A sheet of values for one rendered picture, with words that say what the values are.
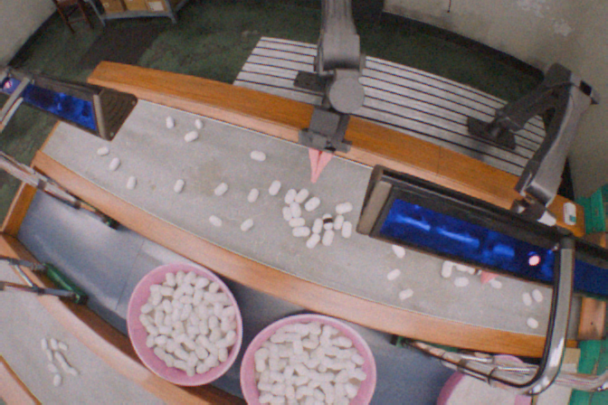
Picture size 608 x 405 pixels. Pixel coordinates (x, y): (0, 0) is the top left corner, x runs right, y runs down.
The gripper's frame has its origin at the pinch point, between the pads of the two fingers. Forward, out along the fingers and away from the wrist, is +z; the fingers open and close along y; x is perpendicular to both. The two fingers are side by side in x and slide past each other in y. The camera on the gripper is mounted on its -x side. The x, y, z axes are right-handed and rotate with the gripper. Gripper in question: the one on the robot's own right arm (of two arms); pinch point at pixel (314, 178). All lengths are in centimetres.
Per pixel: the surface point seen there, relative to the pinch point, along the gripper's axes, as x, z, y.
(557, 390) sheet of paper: -19, 28, 78
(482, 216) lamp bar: -29.5, -10.5, 19.1
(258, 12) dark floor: 173, -79, -106
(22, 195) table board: -17, 34, -95
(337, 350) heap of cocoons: -14.7, 28.6, 16.1
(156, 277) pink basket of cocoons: -15.4, 28.7, -26.0
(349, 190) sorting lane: 7.8, 2.4, 7.8
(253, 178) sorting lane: 4.7, 6.1, -14.3
